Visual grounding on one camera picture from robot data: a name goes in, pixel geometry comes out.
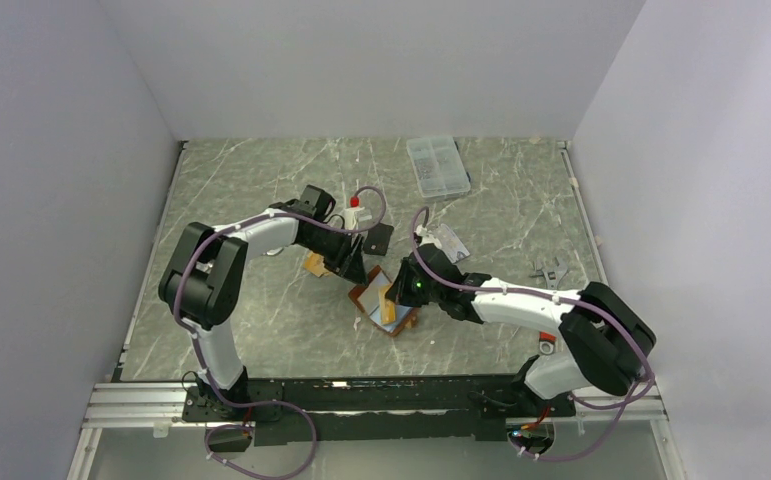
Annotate brown leather card holder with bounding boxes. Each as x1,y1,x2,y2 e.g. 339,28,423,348
348,265,420,337

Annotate gold card stack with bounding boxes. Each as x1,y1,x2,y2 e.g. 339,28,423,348
303,251,332,278

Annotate aluminium frame rail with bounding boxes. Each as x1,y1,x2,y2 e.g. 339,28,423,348
67,382,687,479

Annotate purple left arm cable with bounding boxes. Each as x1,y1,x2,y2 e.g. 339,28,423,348
171,185,388,480

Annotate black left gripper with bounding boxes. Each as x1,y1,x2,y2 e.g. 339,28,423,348
300,226,369,289

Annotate clear plastic screw box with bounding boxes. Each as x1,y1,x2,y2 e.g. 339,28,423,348
406,136,471,202

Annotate silver open-end wrench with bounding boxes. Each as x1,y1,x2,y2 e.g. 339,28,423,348
263,247,285,257

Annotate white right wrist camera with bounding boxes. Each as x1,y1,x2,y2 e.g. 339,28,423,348
414,225,441,248

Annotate black card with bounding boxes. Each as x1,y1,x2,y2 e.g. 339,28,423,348
362,223,394,256

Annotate orange handled tool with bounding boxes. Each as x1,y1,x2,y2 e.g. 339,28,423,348
538,332,556,355

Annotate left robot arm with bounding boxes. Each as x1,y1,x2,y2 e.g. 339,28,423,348
158,185,374,420

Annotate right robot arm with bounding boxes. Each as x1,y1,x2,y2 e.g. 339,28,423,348
384,244,656,415

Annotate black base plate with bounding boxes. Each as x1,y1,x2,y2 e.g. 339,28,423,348
182,374,576,446

